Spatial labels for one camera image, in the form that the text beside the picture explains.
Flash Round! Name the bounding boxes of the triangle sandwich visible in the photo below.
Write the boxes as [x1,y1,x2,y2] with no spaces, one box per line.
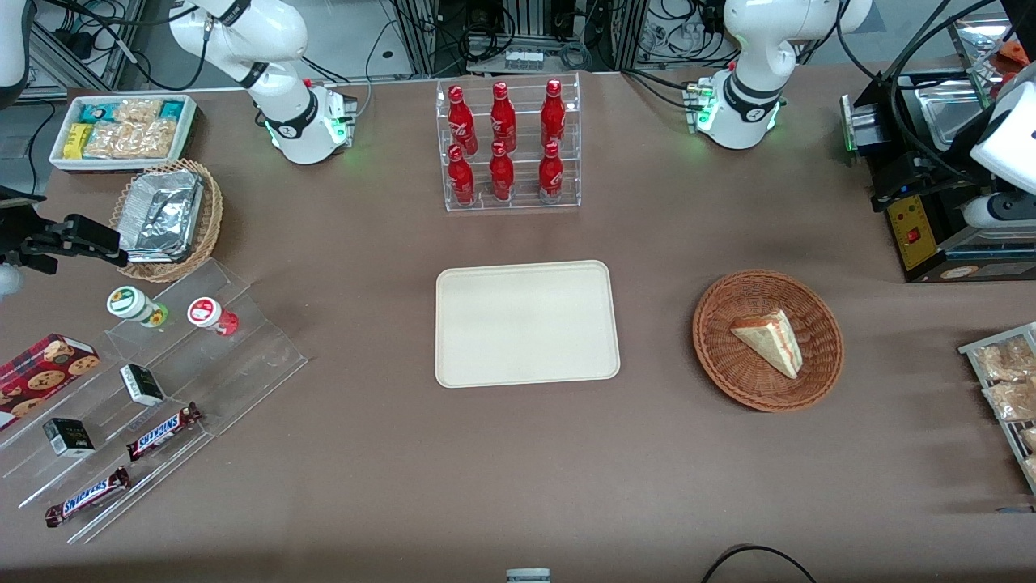
[730,309,804,380]

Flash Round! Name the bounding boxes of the light wicker basket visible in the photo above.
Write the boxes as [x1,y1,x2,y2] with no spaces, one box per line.
[109,159,224,283]

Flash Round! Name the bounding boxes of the cream plastic tray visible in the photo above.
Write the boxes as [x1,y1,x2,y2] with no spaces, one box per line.
[435,260,622,389]

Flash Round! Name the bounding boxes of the brown round wicker basket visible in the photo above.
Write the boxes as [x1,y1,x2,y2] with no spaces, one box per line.
[692,270,845,413]

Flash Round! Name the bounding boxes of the tray of packaged snacks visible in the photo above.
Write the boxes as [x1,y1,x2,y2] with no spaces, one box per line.
[957,322,1036,496]

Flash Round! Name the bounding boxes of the stacked aluminium foil trays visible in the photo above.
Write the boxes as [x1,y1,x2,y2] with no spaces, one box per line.
[121,169,206,264]

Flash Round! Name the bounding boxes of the green label white cup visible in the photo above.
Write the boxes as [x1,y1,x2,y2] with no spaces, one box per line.
[107,286,169,329]

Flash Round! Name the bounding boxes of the white rectangular snack bin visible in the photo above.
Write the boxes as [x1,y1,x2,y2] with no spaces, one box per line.
[49,94,199,173]

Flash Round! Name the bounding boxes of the clear bag of crackers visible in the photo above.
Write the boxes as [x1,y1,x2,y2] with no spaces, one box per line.
[114,98,163,125]
[83,121,132,159]
[125,119,178,159]

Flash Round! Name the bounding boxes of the yellow snack packet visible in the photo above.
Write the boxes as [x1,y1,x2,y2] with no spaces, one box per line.
[62,123,95,160]

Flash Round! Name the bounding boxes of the red label white cup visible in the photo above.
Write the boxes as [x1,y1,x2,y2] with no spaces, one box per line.
[187,297,240,338]

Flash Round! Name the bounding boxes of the red plaid cookie box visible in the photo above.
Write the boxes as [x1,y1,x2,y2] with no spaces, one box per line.
[0,333,101,432]

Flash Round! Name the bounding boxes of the small black carton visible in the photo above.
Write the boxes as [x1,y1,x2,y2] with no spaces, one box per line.
[42,418,96,459]
[120,364,167,407]

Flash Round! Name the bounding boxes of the clear acrylic stepped display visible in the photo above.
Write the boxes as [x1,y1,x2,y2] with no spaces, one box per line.
[0,257,309,545]

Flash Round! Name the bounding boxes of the snickers chocolate bar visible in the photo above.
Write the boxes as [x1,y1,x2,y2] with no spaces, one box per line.
[125,402,203,462]
[45,466,132,529]

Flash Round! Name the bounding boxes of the red cola bottle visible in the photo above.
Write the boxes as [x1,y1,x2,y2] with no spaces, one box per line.
[538,141,564,201]
[490,82,517,153]
[541,79,566,151]
[489,142,516,202]
[448,85,478,155]
[448,144,476,205]

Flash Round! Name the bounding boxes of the clear acrylic bottle rack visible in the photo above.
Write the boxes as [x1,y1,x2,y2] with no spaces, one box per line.
[435,71,582,213]

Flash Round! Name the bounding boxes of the black food warmer cabinet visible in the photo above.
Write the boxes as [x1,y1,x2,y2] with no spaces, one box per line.
[839,12,1036,284]

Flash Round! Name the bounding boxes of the steel warmer pan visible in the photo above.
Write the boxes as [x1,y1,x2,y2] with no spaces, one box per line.
[913,79,990,153]

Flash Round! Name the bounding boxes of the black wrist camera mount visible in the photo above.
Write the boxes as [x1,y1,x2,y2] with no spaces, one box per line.
[0,185,49,214]

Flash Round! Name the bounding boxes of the black cable loop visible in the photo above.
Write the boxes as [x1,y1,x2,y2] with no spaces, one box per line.
[700,544,818,583]

